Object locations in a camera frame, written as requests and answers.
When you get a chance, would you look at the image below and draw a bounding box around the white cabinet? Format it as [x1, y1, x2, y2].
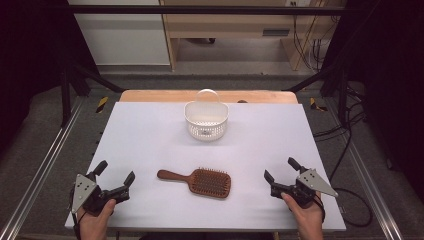
[67, 0, 171, 66]

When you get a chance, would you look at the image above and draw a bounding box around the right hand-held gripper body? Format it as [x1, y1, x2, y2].
[270, 168, 339, 210]

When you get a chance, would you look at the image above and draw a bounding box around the yellow black tape strip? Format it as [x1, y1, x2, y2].
[95, 95, 110, 114]
[309, 97, 330, 113]

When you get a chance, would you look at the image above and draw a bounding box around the right hand-held gripper cable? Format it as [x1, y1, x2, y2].
[313, 194, 327, 224]

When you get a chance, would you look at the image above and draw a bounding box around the person's right hand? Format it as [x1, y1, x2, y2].
[280, 192, 325, 240]

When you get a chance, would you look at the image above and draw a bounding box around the brown wooden hairbrush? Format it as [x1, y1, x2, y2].
[156, 167, 232, 200]

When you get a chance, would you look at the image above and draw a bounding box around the black frame strut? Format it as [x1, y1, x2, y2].
[282, 61, 350, 128]
[59, 61, 125, 128]

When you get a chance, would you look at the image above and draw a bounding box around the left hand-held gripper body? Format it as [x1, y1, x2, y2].
[71, 173, 131, 216]

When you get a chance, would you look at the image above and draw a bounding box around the white board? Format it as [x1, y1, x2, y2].
[64, 101, 347, 233]

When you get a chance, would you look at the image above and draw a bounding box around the white perforated plastic basket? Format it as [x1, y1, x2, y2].
[183, 88, 230, 142]

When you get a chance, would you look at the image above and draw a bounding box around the light wooden desk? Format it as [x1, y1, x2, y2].
[159, 0, 345, 72]

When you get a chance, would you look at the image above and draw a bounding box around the black horizontal frame bar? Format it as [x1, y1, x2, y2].
[66, 4, 354, 16]

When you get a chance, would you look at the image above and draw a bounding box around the bundle of hanging cables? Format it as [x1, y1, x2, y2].
[291, 14, 339, 73]

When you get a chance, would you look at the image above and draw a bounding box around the light wooden table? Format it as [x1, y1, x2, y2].
[119, 89, 299, 104]

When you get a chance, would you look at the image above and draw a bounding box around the black floor cable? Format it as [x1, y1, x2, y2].
[312, 83, 374, 228]

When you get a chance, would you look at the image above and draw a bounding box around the aluminium floor rail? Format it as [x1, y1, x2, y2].
[0, 96, 85, 240]
[324, 96, 405, 240]

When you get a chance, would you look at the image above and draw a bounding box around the person's left hand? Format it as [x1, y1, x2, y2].
[78, 198, 117, 240]

